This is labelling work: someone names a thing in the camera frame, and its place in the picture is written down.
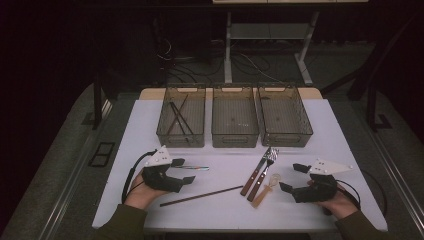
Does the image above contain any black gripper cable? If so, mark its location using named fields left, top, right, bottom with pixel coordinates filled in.
left=121, top=149, right=158, bottom=205
left=334, top=169, right=388, bottom=218

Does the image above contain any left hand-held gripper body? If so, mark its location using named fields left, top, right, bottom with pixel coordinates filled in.
left=141, top=145, right=185, bottom=194

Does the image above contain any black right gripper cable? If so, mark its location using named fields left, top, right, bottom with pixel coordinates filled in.
left=334, top=169, right=388, bottom=218

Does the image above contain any black chopstick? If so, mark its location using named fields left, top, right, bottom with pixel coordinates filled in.
left=169, top=101, right=195, bottom=136
left=171, top=102, right=188, bottom=135

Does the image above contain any metal floor rail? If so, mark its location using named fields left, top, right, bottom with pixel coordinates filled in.
left=359, top=108, right=424, bottom=231
left=34, top=98, right=114, bottom=240

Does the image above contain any knife with wooden handle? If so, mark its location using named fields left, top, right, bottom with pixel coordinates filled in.
left=239, top=147, right=272, bottom=197

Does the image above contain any person's right hand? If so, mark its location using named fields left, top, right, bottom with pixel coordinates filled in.
left=311, top=184, right=360, bottom=220

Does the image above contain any clear smoky plastic bin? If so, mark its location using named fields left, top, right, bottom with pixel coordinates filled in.
left=211, top=83, right=260, bottom=149
left=155, top=83, right=207, bottom=149
left=256, top=82, right=314, bottom=148

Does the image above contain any black metal stand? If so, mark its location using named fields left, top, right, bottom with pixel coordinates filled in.
left=346, top=9, right=424, bottom=133
left=91, top=71, right=118, bottom=131

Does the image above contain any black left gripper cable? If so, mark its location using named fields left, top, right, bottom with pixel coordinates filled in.
left=121, top=149, right=158, bottom=205

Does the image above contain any bundle of black floor cables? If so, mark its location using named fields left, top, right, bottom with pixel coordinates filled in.
left=154, top=36, right=288, bottom=84

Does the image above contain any white table board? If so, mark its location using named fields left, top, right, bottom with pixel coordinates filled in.
left=91, top=98, right=389, bottom=233

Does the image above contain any person's left hand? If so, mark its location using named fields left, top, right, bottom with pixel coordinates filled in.
left=123, top=173, right=168, bottom=211

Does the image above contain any white floor cable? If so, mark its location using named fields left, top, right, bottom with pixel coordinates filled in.
left=239, top=52, right=285, bottom=84

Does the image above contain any white metal desk frame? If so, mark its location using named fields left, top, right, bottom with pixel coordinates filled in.
left=212, top=0, right=369, bottom=86

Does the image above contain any amber plastic spoon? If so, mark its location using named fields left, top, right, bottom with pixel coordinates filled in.
left=251, top=173, right=282, bottom=209

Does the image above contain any fork with wooden handle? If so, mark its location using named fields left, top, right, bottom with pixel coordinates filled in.
left=246, top=148, right=280, bottom=203

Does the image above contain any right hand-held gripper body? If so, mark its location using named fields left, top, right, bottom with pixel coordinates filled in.
left=290, top=158, right=354, bottom=204

